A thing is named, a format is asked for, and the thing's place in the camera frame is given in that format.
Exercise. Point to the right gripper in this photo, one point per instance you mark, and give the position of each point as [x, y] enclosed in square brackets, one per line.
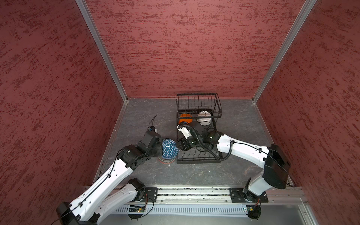
[184, 146]

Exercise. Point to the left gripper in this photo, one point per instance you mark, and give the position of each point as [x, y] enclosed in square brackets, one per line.
[159, 152]

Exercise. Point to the blue patterned bowl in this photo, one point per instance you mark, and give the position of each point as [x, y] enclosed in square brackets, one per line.
[169, 149]

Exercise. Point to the orange bowl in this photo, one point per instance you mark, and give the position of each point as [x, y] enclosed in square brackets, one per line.
[185, 118]

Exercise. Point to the white bowl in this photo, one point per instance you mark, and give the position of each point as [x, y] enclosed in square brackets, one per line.
[204, 118]

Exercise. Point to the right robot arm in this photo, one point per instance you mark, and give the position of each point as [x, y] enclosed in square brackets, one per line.
[274, 164]

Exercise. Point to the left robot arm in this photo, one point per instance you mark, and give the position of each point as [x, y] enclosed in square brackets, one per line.
[98, 201]

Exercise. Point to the left aluminium corner profile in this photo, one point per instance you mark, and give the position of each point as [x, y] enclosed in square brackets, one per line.
[86, 14]

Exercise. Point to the aluminium corner profile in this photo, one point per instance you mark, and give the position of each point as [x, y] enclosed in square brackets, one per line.
[290, 37]
[86, 14]

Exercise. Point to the right aluminium corner profile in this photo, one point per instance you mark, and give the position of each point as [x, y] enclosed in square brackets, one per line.
[290, 37]

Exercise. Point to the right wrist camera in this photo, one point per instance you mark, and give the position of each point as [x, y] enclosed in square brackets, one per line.
[185, 130]

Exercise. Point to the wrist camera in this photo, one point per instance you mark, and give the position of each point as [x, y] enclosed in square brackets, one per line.
[185, 130]
[152, 128]

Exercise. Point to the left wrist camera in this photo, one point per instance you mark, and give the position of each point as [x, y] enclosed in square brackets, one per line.
[152, 128]

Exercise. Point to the black wire dish rack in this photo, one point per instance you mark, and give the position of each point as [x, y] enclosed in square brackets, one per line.
[202, 151]

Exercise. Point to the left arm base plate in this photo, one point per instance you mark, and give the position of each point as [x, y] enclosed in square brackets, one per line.
[147, 193]

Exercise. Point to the aluminium mounting rail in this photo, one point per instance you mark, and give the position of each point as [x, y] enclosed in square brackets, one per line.
[219, 195]

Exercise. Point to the perforated cable duct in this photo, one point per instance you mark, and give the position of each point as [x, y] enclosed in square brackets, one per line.
[187, 210]

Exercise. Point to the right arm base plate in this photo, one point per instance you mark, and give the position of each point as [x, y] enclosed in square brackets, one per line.
[240, 195]

